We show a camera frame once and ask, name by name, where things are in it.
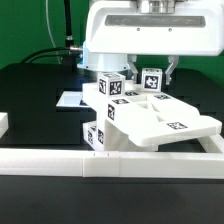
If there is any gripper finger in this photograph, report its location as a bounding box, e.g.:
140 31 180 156
164 55 179 85
127 55 138 83

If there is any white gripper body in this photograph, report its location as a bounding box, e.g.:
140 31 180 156
84 0 224 57

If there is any white chair back frame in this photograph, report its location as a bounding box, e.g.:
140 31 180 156
83 81 222 147

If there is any white chair seat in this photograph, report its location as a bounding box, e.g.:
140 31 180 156
94 118 158 152

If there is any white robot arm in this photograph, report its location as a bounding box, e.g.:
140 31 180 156
81 0 224 75

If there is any white marker sheet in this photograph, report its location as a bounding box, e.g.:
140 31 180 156
56 91 88 108

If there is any white part at left edge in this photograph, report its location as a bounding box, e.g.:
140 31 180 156
0 112 8 138

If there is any white U-shaped fence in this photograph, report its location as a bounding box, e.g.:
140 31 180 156
0 135 224 179

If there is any black cable bundle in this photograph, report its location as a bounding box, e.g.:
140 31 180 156
20 0 84 65

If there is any thin white cable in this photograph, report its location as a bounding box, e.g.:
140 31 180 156
45 0 63 64

